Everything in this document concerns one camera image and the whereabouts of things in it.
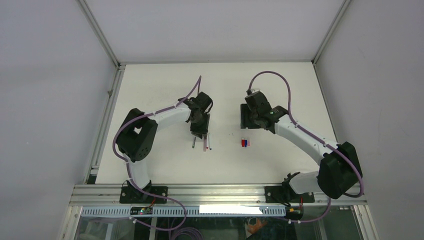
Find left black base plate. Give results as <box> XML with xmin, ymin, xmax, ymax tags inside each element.
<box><xmin>119</xmin><ymin>185</ymin><xmax>169</xmax><ymax>204</ymax></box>

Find grey pen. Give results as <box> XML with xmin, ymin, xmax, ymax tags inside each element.
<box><xmin>191</xmin><ymin>137</ymin><xmax>196</xmax><ymax>149</ymax></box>

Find aluminium front rail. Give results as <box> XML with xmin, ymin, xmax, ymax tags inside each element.
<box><xmin>68</xmin><ymin>183</ymin><xmax>368</xmax><ymax>207</ymax></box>

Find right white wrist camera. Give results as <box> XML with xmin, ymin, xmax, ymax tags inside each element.
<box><xmin>250</xmin><ymin>88</ymin><xmax>260</xmax><ymax>94</ymax></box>

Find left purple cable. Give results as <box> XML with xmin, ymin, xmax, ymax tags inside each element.
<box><xmin>111</xmin><ymin>75</ymin><xmax>205</xmax><ymax>240</ymax></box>

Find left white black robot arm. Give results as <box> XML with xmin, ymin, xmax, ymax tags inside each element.
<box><xmin>112</xmin><ymin>92</ymin><xmax>213</xmax><ymax>203</ymax></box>

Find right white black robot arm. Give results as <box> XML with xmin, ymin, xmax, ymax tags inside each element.
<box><xmin>240</xmin><ymin>91</ymin><xmax>363</xmax><ymax>203</ymax></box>

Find purple cable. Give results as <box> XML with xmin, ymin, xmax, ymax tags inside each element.
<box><xmin>247</xmin><ymin>70</ymin><xmax>365</xmax><ymax>223</ymax></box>
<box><xmin>111</xmin><ymin>75</ymin><xmax>205</xmax><ymax>240</ymax></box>

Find pink pen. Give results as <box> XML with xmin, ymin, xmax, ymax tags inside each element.
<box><xmin>203</xmin><ymin>135</ymin><xmax>208</xmax><ymax>152</ymax></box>

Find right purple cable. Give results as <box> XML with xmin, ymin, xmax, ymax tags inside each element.
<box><xmin>247</xmin><ymin>70</ymin><xmax>365</xmax><ymax>223</ymax></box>

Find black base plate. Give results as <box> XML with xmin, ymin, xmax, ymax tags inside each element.
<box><xmin>119</xmin><ymin>185</ymin><xmax>169</xmax><ymax>204</ymax></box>
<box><xmin>264</xmin><ymin>185</ymin><xmax>315</xmax><ymax>205</ymax></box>

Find white slotted cable duct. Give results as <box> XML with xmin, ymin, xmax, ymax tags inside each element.
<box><xmin>81</xmin><ymin>204</ymin><xmax>286</xmax><ymax>218</ymax></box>

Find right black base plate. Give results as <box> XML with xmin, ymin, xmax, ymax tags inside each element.
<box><xmin>264</xmin><ymin>185</ymin><xmax>315</xmax><ymax>205</ymax></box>

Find orange object below table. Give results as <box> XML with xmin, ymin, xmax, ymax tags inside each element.
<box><xmin>246</xmin><ymin>217</ymin><xmax>267</xmax><ymax>234</ymax></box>

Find blue tipped white pen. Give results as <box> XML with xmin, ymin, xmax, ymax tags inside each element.
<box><xmin>207</xmin><ymin>133</ymin><xmax>212</xmax><ymax>150</ymax></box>

